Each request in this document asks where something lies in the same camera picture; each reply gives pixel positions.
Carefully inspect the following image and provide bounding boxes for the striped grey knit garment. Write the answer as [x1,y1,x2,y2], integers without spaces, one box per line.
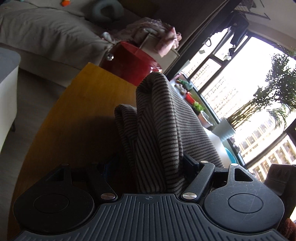
[114,72,223,194]

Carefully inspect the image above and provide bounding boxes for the pink clothes pile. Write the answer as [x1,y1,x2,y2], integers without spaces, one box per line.
[101,18,182,49]

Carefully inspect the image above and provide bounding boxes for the right hand dark glove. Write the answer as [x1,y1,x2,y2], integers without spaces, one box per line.
[277,218,296,241]

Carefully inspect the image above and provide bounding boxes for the teal plastic basin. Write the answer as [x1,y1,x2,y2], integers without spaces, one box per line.
[225,148,238,164]

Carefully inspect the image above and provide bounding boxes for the white ribbed plant pot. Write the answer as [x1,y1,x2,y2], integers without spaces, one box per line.
[212,118,235,142]

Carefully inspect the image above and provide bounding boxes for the tall green potted plant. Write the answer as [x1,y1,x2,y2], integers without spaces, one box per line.
[227,47,295,130]

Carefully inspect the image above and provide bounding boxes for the beige laundry box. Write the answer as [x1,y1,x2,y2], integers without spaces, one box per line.
[133,30,180,72]

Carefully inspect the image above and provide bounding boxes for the grey sofa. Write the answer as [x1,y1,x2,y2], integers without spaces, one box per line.
[1,1,114,87]

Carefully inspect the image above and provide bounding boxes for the grey neck pillow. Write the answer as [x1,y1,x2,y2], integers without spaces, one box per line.
[91,0,125,22]

